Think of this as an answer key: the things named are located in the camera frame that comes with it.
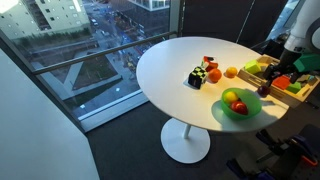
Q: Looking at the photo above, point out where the colourful picture cube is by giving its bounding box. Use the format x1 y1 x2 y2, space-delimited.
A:
200 55 219 73

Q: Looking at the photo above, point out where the tan wooden block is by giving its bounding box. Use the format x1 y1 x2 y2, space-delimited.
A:
297 73 318 87

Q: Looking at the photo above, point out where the green translucent plastic bowl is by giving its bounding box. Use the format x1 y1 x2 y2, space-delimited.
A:
220 87 263 122

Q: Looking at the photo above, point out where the yellow orange round fruit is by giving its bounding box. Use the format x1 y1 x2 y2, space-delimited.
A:
225 66 239 79

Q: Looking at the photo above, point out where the dark purple round fruit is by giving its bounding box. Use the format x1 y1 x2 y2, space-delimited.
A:
257 85 272 98

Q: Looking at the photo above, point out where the red block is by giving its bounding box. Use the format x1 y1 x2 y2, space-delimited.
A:
271 75 292 90

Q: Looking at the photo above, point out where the blue orange bar clamp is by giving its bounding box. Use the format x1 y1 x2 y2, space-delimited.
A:
255 128 288 155
289 134 319 167

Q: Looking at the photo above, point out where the yellow lemon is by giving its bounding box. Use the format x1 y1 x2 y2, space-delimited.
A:
222 90 240 105

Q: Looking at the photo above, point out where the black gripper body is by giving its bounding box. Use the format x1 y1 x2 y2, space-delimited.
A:
274 49 301 76

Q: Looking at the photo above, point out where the lime green block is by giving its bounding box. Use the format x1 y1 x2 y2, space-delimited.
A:
244 59 263 75

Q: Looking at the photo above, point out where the white table pedestal base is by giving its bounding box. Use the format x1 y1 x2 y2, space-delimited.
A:
160 117 212 165

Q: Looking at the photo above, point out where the dark window frame post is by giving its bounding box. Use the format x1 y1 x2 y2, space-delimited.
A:
169 0 185 37

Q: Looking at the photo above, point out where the grey window railing bar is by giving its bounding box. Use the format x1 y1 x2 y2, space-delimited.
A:
32 30 178 76

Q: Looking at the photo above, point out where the red apple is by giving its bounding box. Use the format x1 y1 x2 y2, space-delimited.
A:
230 100 249 116

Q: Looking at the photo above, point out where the teal camera mount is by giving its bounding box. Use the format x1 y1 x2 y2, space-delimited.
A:
293 53 320 74

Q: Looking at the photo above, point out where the small green block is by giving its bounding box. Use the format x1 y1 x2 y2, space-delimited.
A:
285 81 303 94

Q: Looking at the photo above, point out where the black green checkered cube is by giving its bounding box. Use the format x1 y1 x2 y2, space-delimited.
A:
187 65 208 90

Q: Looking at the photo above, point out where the wooden block tray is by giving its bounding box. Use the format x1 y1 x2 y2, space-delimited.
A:
237 54 320 109

